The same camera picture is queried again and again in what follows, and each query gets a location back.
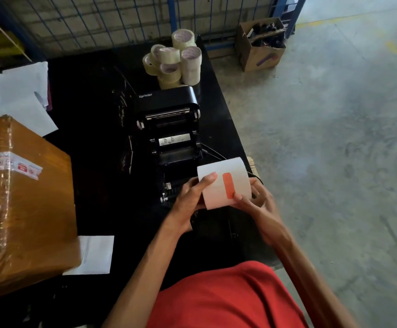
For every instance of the person's right hand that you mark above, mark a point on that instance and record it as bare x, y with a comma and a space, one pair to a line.
266, 215

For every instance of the person's left hand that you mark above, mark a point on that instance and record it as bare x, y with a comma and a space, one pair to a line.
184, 204

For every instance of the person's right thumb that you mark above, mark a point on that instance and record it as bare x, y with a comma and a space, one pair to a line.
242, 198

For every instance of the person's left thumb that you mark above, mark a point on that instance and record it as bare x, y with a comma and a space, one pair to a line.
208, 181

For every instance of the white label roll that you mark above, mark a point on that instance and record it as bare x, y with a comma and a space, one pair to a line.
224, 182

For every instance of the person's left forearm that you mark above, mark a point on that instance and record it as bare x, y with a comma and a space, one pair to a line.
143, 276

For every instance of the person's right forearm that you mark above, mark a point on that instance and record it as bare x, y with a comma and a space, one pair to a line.
311, 283

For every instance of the black label printer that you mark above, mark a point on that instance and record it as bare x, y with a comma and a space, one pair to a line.
171, 129

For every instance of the red shirt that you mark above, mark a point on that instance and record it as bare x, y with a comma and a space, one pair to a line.
225, 300

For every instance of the pile of clear tape rolls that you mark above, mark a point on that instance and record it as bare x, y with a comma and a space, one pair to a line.
174, 61

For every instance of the small open cardboard box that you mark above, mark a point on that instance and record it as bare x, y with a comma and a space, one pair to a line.
258, 56

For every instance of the white paper sheet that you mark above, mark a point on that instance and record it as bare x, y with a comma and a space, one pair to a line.
20, 81
94, 256
20, 116

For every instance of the black parts in box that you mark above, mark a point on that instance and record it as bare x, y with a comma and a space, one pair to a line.
266, 34

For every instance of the large taped brown carton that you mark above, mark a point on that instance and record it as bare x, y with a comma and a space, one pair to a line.
20, 208

